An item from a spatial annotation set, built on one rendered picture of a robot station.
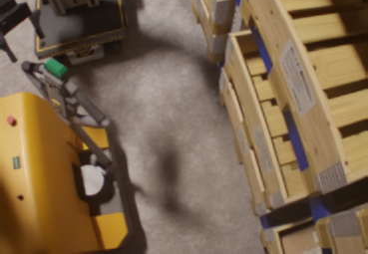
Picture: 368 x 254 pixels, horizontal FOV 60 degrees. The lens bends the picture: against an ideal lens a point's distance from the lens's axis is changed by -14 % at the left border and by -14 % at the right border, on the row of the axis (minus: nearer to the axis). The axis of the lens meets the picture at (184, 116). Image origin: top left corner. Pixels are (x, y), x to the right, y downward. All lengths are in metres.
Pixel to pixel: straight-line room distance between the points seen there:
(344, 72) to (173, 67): 1.63
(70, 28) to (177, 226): 1.54
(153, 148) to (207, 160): 0.37
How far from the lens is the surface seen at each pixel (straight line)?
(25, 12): 1.20
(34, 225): 1.62
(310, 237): 2.00
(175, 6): 2.96
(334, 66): 1.29
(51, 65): 1.14
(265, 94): 1.78
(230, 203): 2.39
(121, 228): 2.07
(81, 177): 2.03
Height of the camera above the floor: 2.36
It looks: 70 degrees down
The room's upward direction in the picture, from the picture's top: straight up
